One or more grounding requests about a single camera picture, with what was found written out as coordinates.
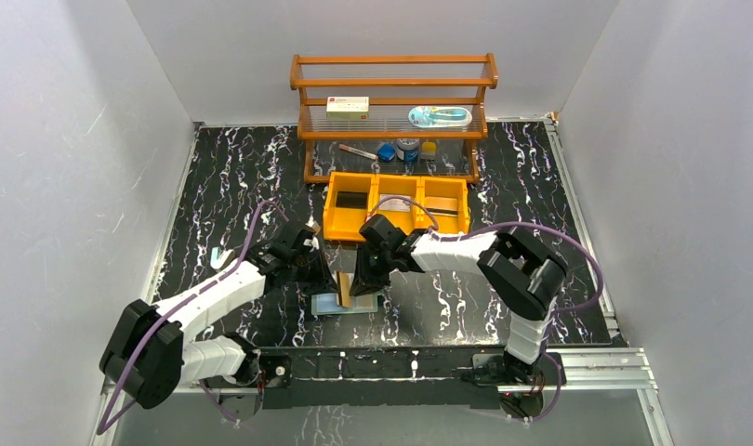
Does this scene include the small white blue stapler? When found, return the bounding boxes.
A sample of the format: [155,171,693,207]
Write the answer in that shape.
[210,246,234,271]

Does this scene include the small yellow object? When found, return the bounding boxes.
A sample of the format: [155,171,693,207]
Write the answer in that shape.
[418,140,438,162]

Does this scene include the black card in bin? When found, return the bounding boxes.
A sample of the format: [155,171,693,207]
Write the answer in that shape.
[335,191,369,210]

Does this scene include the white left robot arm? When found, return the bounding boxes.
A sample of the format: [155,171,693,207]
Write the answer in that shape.
[99,222,338,409]

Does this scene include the orange three-compartment bin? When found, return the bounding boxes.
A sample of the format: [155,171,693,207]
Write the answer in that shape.
[323,172,471,243]

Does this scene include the round blue white tin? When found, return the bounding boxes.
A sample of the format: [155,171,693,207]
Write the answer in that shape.
[396,138,420,164]

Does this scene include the brown white marker pen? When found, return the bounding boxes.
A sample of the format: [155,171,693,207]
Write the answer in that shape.
[338,144,378,161]

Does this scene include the silver card in bin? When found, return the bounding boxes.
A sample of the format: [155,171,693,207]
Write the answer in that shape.
[377,194,412,213]

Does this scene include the green card holder wallet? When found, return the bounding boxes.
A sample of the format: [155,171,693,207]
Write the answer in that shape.
[310,289,383,318]

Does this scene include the tan printed card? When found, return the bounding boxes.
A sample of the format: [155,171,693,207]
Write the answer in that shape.
[336,271,352,308]

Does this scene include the white red box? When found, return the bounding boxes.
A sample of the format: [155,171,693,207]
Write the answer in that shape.
[325,97,370,121]

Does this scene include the small blue object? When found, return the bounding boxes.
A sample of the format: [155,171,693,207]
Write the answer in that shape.
[376,143,396,163]

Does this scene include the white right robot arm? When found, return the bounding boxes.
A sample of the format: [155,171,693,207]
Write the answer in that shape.
[350,215,569,368]

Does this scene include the wooden shelf rack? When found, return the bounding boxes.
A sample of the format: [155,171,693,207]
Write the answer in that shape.
[289,53,499,184]

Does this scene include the blue oval packaged item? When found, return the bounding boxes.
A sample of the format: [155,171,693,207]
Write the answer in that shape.
[407,106,472,128]

